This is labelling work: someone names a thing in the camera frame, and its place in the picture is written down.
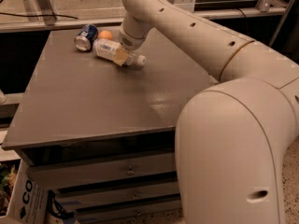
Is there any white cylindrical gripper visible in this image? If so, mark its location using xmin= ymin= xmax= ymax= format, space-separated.
xmin=114 ymin=26 xmax=149 ymax=66

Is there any clear plastic water bottle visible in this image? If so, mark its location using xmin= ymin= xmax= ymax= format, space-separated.
xmin=93 ymin=38 xmax=146 ymax=67

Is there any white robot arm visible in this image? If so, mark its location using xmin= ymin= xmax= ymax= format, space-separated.
xmin=120 ymin=0 xmax=299 ymax=224

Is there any blue pepsi can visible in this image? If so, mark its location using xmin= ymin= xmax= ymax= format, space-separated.
xmin=74 ymin=24 xmax=98 ymax=51

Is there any orange fruit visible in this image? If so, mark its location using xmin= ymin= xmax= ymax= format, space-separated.
xmin=98 ymin=30 xmax=113 ymax=40

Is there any grey drawer cabinet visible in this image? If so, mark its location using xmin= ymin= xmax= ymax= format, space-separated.
xmin=4 ymin=30 xmax=211 ymax=216

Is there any top grey drawer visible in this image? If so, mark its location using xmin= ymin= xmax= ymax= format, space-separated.
xmin=28 ymin=153 xmax=176 ymax=189

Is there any grey drawer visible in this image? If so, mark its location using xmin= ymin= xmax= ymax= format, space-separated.
xmin=56 ymin=180 xmax=179 ymax=212
xmin=76 ymin=199 xmax=181 ymax=224
xmin=28 ymin=153 xmax=176 ymax=189

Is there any middle grey drawer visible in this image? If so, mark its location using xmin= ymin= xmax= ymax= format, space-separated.
xmin=56 ymin=180 xmax=179 ymax=212

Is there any bottom grey drawer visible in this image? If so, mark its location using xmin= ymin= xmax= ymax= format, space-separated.
xmin=76 ymin=199 xmax=181 ymax=224

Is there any white cardboard box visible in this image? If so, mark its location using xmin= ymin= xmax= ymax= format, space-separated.
xmin=6 ymin=161 xmax=48 ymax=224

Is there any metal frame rail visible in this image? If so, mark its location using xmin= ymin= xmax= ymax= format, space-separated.
xmin=0 ymin=7 xmax=286 ymax=34

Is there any black cable on floor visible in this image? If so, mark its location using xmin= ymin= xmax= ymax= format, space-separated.
xmin=0 ymin=11 xmax=79 ymax=21

